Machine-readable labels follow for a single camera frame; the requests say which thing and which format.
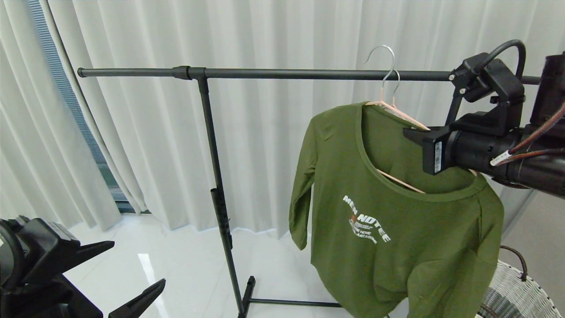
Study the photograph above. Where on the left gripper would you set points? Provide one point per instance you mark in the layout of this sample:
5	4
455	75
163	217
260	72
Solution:
53	300

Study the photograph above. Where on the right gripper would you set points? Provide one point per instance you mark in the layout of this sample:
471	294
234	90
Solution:
476	148

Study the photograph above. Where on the pink clothes hanger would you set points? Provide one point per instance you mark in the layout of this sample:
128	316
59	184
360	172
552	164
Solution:
396	90
399	115

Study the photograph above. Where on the green garment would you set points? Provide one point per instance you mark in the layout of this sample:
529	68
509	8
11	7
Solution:
397	247

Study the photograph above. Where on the white laundry basket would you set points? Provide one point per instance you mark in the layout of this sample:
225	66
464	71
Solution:
521	291

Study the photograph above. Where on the black clothes rack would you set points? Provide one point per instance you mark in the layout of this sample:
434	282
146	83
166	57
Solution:
287	73

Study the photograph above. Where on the window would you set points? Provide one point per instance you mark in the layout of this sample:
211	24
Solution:
112	185

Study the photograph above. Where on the white curtain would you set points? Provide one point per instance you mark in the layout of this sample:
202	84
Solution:
35	154
265	154

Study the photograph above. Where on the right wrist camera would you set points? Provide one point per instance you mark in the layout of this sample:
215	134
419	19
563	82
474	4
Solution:
499	84

